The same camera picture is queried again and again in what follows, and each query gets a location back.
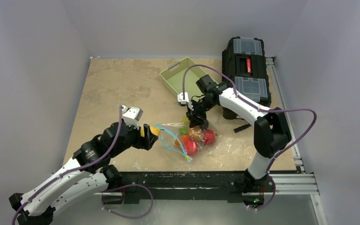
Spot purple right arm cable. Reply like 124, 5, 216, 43
181, 64, 318, 174

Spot green yellow fake mango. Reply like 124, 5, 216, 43
179, 117, 189, 135

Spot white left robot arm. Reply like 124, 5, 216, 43
9, 120, 160, 225

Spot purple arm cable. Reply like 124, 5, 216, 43
11, 105, 128, 225
181, 64, 318, 174

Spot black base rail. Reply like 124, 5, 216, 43
104, 169, 275, 206

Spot clear zip bag blue seal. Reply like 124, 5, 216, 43
154, 119, 220, 163

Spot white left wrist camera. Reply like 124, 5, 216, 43
122, 106, 143, 130

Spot red fake apple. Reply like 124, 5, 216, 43
203, 129, 216, 145

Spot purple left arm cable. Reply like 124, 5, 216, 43
11, 105, 128, 225

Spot brown fake potato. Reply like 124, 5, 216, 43
188, 126, 204, 142

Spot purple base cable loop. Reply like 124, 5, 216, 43
101, 184, 154, 219

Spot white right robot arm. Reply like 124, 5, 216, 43
177, 75, 292, 191

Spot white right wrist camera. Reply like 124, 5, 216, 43
177, 92, 189, 106

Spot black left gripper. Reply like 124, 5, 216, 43
111, 119, 157, 158

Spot yellow fake lemon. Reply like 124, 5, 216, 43
140, 126, 160, 136

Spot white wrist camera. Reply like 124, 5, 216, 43
177, 92, 189, 106
122, 106, 143, 130

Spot green perforated plastic basket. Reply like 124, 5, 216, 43
159, 57, 219, 100

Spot black toolbox clear lids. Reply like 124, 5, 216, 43
222, 37, 271, 107

